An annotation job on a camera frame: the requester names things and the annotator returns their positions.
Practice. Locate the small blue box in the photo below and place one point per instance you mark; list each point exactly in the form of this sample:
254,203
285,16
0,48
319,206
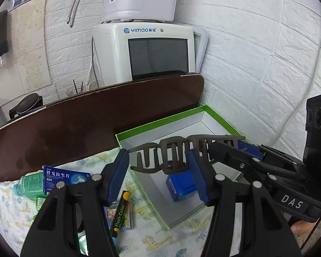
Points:
180,187

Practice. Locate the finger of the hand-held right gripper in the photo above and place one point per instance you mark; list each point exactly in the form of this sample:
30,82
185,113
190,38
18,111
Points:
230,156
252,151

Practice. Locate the person's right hand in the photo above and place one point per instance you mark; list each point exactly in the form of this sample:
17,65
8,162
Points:
301,228

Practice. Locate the grey flat panel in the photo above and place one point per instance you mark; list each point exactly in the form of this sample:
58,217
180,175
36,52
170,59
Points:
201,48

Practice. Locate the white water purifier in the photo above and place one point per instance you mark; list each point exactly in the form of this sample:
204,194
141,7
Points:
111,59

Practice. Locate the green plastic item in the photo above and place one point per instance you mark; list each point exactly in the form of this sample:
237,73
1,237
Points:
83,245

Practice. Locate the black kettle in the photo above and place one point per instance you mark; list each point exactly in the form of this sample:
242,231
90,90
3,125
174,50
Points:
25,107

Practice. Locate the black yellow marker pen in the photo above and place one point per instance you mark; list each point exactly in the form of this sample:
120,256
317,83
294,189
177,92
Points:
119,216

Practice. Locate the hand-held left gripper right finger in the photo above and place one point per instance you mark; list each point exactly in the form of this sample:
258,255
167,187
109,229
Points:
199,176

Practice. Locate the green-rimmed cardboard box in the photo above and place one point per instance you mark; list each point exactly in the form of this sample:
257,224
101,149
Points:
155,190

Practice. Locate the beige stone board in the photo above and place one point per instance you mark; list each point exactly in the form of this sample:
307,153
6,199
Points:
30,45

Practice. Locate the blue medicine box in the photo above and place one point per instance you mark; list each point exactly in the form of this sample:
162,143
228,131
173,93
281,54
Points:
67,178

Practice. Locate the playing card pack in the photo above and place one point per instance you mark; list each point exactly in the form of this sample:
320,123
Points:
125,220

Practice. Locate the brown wooden board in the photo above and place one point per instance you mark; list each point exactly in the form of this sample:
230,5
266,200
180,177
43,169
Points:
83,128

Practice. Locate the green mouthwash bottle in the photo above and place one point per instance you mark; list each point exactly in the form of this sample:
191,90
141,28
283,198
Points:
29,183

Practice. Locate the dark grey hair claw clip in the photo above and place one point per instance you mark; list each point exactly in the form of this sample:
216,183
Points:
174,150

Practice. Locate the plastic cup with straws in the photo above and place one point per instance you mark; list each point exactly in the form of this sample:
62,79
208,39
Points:
74,90

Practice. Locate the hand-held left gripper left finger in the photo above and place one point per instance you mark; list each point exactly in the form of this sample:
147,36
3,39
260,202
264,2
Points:
119,171

